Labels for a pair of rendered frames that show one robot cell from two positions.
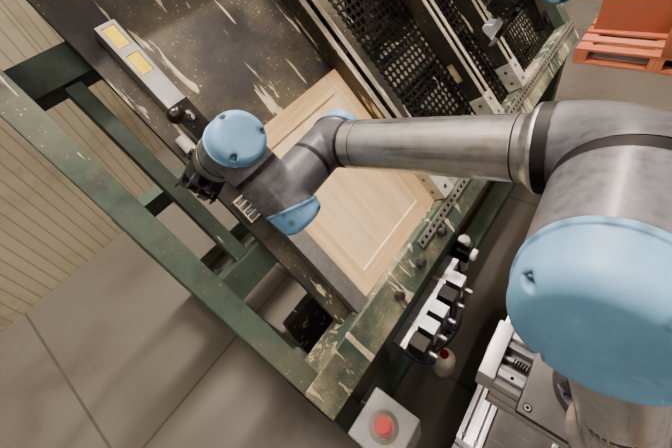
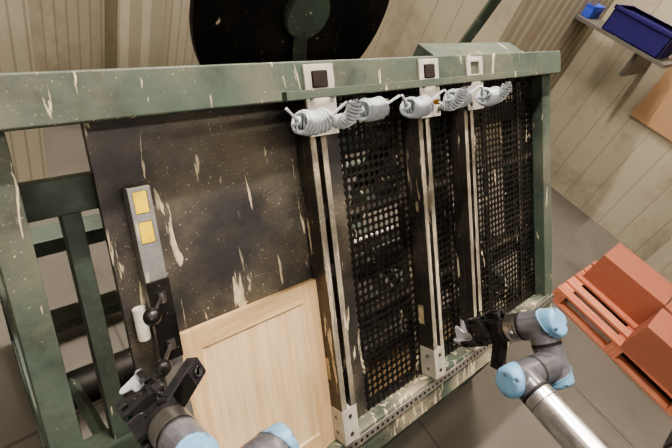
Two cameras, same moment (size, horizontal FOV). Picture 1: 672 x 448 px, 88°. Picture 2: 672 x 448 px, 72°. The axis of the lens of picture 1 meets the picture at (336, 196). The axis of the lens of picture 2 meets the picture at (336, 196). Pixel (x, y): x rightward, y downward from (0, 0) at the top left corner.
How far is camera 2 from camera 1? 59 cm
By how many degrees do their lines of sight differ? 12
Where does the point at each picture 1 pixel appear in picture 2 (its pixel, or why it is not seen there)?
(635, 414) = not seen: outside the picture
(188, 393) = not seen: outside the picture
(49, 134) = (27, 282)
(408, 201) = (310, 432)
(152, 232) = (58, 405)
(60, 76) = (66, 206)
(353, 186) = (268, 402)
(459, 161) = not seen: outside the picture
